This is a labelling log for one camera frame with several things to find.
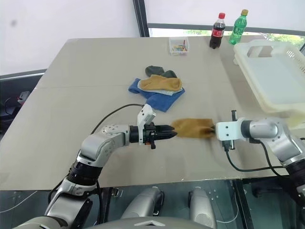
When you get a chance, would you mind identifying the cola bottle with red cap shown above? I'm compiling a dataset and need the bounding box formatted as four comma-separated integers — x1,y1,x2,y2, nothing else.
209,12,226,50

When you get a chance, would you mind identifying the silver right robot leg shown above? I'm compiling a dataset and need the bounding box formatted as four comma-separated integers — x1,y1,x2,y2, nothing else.
188,187,218,229

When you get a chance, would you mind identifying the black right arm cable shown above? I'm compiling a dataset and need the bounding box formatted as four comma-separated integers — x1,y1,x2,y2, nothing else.
224,138,289,173

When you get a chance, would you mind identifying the dark green sock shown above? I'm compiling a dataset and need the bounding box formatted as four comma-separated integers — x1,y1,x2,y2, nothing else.
145,65,178,79

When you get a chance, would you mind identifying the black window frame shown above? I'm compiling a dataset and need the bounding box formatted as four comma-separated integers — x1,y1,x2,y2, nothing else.
132,0,305,38

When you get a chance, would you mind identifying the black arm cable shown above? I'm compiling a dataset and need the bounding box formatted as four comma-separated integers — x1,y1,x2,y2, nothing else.
91,103,146,135
224,138,289,173

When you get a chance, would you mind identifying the green soda bottle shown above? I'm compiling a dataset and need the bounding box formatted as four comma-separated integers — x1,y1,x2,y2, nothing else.
228,9,249,45

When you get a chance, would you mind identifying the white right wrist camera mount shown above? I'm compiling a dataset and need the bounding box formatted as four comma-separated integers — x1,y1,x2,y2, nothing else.
215,120,243,142

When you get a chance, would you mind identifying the clear box with coloured bits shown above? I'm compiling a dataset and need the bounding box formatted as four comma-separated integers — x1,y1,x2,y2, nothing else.
169,36,191,56

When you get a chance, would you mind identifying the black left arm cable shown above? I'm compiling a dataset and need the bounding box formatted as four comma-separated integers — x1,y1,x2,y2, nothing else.
91,103,146,135

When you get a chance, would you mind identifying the grey robot torso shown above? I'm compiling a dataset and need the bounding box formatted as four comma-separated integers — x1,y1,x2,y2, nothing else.
13,215,169,229

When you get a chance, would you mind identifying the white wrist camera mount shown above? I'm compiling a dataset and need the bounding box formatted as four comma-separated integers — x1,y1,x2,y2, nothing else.
215,120,243,142
136,103,157,146

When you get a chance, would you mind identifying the silver left robot leg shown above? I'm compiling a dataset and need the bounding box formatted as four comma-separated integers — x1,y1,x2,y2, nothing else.
121,187,165,220

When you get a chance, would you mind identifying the red and white device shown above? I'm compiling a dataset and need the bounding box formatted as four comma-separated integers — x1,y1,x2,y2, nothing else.
17,90,31,105

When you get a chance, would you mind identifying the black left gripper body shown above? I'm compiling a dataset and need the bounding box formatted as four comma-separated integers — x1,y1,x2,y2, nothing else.
142,123,162,150

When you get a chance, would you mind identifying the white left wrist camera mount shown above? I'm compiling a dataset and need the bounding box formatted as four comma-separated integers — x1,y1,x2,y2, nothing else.
136,103,157,146

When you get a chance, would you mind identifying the silver robot leg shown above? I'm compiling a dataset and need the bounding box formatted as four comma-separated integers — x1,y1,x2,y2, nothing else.
188,187,218,229
121,187,165,220

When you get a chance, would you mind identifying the mustard yellow sock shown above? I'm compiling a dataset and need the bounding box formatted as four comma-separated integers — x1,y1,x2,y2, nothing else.
171,117,215,140
139,74,183,93

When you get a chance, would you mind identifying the white plastic basket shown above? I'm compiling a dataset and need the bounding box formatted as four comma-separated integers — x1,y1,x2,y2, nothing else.
233,39,305,131

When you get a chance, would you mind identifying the blue sock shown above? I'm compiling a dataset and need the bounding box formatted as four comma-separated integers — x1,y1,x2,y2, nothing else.
128,78,186,113

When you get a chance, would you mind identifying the light grey-blue sock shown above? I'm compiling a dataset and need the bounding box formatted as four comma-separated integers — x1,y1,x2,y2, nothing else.
152,86,185,97

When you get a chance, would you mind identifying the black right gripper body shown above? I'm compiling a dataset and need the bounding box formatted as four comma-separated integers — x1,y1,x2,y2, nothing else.
222,109,237,152

